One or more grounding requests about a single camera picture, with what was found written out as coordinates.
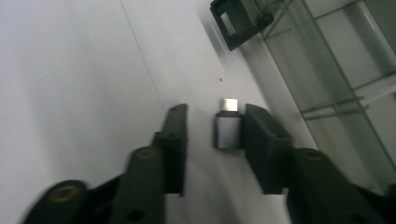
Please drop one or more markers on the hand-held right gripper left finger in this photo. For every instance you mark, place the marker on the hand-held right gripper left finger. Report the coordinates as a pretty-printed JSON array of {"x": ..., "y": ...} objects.
[{"x": 176, "y": 149}]

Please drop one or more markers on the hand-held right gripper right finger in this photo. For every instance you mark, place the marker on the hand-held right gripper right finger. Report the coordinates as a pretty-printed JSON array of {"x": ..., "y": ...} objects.
[{"x": 266, "y": 149}]

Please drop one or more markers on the small silver plug adapter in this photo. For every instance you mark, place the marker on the small silver plug adapter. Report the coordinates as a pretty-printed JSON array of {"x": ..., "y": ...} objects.
[{"x": 229, "y": 133}]

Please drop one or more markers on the transparent grey compartment box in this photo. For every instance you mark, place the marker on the transparent grey compartment box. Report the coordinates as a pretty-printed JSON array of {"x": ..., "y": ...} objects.
[{"x": 311, "y": 62}]

